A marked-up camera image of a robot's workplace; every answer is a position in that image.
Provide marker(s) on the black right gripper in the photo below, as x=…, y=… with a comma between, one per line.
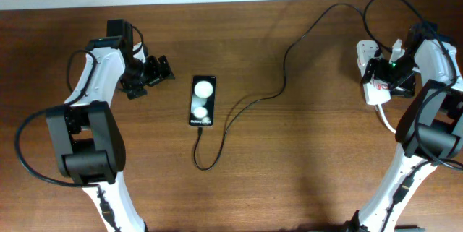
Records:
x=406, y=87

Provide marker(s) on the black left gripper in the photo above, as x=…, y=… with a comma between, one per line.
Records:
x=155, y=72

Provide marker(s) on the black smartphone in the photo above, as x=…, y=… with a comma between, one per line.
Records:
x=202, y=101

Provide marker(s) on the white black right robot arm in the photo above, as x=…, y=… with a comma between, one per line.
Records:
x=429, y=134

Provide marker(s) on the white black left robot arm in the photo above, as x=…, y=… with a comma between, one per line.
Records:
x=88, y=145

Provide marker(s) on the white charger plug adapter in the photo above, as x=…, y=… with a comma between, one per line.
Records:
x=366, y=50

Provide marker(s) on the white power strip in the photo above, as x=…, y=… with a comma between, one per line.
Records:
x=376, y=91

